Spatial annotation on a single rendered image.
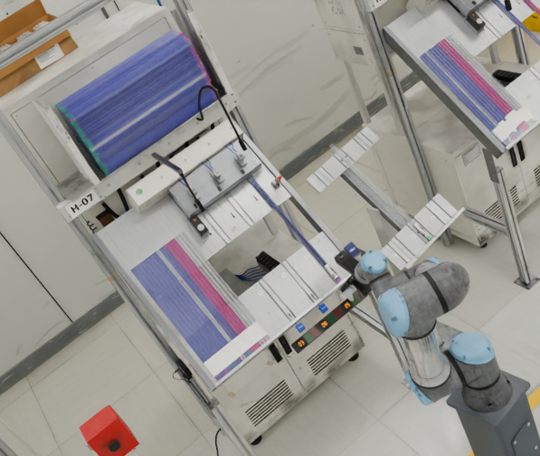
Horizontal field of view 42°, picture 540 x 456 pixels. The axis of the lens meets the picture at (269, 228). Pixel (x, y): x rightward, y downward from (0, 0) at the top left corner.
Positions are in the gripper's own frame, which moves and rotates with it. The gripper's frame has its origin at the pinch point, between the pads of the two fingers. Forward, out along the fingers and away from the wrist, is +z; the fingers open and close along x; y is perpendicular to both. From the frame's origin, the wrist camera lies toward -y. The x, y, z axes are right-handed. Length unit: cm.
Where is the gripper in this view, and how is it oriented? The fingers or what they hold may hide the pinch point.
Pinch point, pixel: (350, 283)
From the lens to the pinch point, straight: 249.2
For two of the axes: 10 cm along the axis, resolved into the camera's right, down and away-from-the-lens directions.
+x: 7.7, -5.9, 2.5
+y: 6.3, 7.4, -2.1
